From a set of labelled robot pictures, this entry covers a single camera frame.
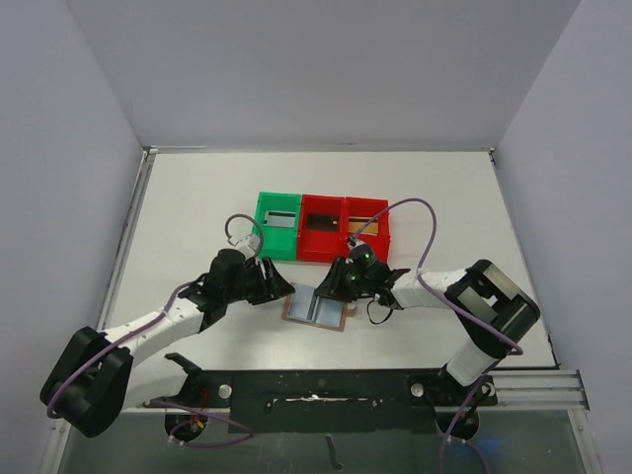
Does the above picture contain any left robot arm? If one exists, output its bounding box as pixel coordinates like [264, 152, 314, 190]
[39, 249, 295, 437]

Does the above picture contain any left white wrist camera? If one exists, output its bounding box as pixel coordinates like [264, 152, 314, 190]
[228, 234, 262, 259]

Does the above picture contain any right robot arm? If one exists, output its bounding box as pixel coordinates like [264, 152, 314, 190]
[315, 244, 540, 404]

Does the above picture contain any purple cable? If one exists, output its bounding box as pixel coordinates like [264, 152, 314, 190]
[345, 197, 524, 474]
[46, 213, 266, 450]

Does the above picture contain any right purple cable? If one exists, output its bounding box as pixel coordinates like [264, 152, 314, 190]
[345, 197, 524, 474]

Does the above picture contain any silver card in green bin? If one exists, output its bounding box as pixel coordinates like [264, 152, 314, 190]
[264, 210, 296, 228]

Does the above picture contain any red double plastic bin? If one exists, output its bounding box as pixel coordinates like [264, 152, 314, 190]
[296, 195, 389, 263]

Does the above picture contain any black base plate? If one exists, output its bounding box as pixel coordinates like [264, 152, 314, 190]
[148, 369, 498, 441]

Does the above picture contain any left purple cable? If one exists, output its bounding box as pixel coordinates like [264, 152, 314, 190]
[46, 213, 266, 450]

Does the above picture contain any gold card in red bin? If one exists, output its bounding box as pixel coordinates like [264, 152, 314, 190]
[348, 216, 379, 236]

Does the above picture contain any aluminium rail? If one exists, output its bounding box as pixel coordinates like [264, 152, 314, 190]
[95, 146, 157, 330]
[56, 367, 592, 416]

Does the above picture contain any tan leather card holder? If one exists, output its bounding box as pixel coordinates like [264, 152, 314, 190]
[281, 282, 357, 332]

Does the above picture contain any aluminium left rail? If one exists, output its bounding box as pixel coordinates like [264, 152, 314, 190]
[95, 146, 157, 330]

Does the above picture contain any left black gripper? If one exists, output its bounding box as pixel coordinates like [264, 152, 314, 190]
[224, 257, 293, 305]

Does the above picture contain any green plastic bin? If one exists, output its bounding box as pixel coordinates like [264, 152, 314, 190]
[255, 192, 302, 261]

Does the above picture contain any black card in red bin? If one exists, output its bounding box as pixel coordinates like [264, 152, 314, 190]
[306, 213, 340, 232]

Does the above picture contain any aluminium front rail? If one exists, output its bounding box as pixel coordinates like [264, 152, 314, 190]
[56, 367, 592, 416]

